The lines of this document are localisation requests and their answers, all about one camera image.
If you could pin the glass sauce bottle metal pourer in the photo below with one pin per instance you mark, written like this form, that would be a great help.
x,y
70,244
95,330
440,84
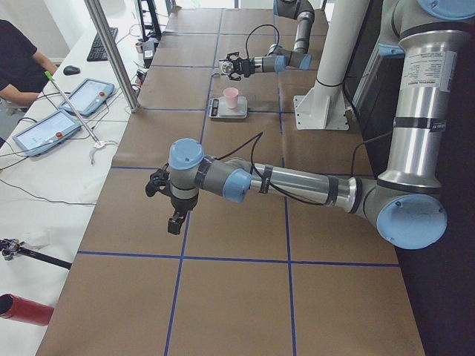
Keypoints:
x,y
227,67

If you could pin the far blue teach pendant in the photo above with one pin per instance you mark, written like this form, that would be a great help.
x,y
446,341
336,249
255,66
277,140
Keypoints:
x,y
90,95

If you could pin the metal rod green tip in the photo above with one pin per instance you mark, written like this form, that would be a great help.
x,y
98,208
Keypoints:
x,y
68,106

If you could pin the near blue teach pendant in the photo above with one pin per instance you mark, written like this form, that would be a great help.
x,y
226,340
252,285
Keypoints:
x,y
47,133

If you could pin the white digital kitchen scale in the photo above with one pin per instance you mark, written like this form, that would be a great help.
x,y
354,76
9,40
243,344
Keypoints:
x,y
218,109

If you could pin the blue teach pendant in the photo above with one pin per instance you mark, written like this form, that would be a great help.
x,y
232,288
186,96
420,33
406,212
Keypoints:
x,y
90,95
47,133

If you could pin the red cylinder bottle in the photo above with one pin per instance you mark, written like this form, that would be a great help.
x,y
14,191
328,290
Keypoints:
x,y
23,310

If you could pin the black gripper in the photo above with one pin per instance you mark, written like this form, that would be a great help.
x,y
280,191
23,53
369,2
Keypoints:
x,y
246,65
182,203

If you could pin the pink paper cup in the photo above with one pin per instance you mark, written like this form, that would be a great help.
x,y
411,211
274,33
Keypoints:
x,y
231,97

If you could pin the black keyboard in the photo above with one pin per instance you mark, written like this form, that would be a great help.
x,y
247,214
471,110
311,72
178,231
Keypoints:
x,y
97,51

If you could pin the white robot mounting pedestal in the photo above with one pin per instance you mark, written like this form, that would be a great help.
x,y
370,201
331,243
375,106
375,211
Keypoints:
x,y
323,107

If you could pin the black computer mouse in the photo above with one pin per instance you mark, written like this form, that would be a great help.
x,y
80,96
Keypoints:
x,y
71,70

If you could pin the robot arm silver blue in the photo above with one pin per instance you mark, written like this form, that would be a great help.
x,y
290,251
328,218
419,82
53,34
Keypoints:
x,y
277,58
402,203

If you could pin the person in black shirt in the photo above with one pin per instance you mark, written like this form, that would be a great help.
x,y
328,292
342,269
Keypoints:
x,y
23,67

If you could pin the aluminium frame post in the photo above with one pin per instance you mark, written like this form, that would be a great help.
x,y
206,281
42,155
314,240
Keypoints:
x,y
102,27

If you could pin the black tripod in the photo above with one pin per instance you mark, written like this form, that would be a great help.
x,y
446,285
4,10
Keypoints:
x,y
10,248

